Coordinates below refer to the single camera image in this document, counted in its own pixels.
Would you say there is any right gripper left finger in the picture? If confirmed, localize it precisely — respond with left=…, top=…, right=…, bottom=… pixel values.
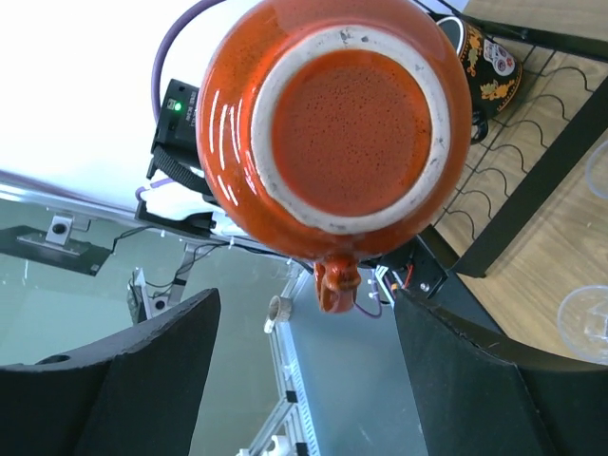
left=1, top=289, right=221, bottom=455

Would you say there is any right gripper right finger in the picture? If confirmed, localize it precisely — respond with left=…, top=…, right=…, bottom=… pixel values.
left=394, top=292, right=607, bottom=455

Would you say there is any small orange mug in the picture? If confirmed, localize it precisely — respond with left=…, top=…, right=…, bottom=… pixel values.
left=195, top=1, right=471, bottom=313

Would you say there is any black skull mug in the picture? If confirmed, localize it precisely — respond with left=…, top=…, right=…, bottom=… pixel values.
left=437, top=16, right=523, bottom=144

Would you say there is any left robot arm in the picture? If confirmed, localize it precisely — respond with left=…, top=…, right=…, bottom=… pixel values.
left=135, top=79, right=229, bottom=237

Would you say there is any clear plastic cup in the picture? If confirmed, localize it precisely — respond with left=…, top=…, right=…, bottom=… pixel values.
left=557, top=285, right=607, bottom=365
left=585, top=141, right=608, bottom=200

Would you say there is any white slotted cable duct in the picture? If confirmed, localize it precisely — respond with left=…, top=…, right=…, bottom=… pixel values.
left=238, top=272, right=320, bottom=455

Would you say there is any black wire dish rack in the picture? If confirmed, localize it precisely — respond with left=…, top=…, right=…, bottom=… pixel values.
left=419, top=1, right=607, bottom=278

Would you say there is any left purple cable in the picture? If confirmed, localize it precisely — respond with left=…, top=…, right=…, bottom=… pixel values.
left=135, top=0, right=229, bottom=200

